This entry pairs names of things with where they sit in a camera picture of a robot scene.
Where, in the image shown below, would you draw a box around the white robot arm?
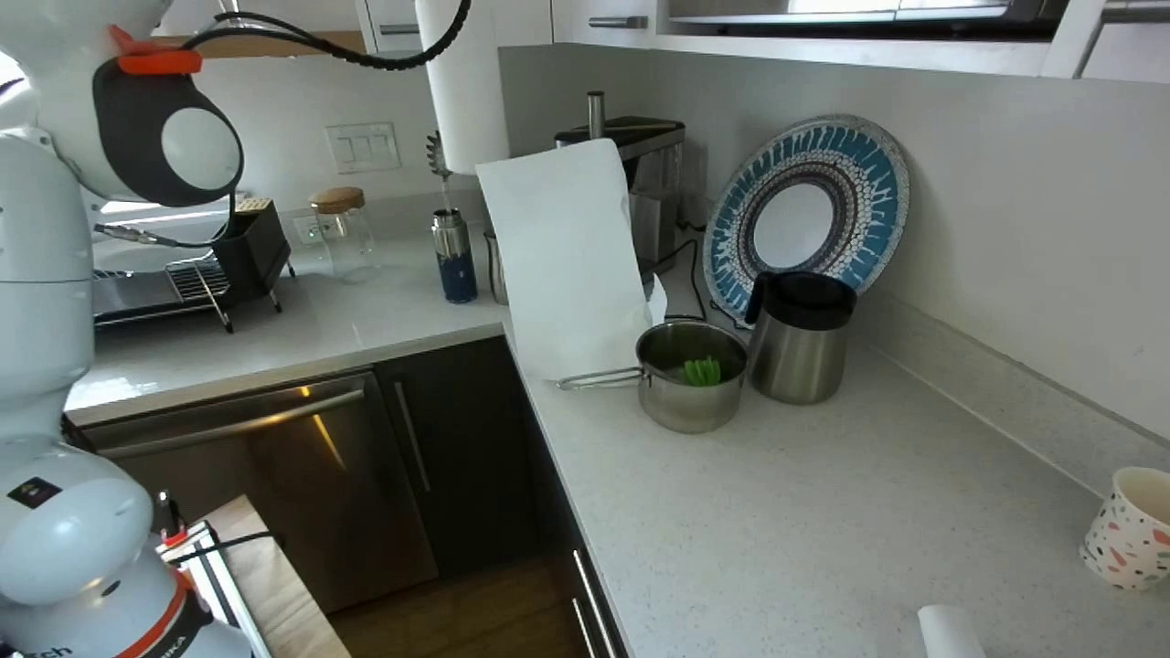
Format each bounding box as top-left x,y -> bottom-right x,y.
0,0 -> 256,658

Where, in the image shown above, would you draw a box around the steel saucepan with greens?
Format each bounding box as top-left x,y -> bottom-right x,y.
559,320 -> 749,436

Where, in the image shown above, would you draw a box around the black steel coffee machine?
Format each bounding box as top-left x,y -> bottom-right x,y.
557,92 -> 685,272

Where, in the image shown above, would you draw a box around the dark cabinet door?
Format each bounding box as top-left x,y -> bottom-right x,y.
376,341 -> 540,577

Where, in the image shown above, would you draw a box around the steel canister black lid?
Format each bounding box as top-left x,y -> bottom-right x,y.
745,272 -> 856,406

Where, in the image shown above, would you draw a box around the glass jar cork lid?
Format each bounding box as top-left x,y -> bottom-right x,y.
312,187 -> 371,279

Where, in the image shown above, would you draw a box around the blue white decorative plate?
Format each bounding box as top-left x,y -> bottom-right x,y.
699,113 -> 912,329

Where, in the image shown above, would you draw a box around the stainless dishwasher door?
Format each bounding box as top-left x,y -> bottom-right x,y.
84,374 -> 440,609

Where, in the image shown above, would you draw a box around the wooden board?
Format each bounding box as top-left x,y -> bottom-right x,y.
208,498 -> 353,658

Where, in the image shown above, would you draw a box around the black dish rack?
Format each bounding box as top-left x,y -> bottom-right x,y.
93,197 -> 294,329

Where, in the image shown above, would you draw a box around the white object at bottom edge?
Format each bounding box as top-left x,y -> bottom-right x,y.
918,602 -> 986,658

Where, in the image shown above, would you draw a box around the white upper cabinets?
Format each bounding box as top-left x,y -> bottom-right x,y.
159,0 -> 1170,88

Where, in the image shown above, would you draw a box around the dotted paper cup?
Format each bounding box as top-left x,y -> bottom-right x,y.
1080,466 -> 1170,590

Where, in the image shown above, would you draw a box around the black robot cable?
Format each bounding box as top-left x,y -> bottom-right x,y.
181,0 -> 474,74

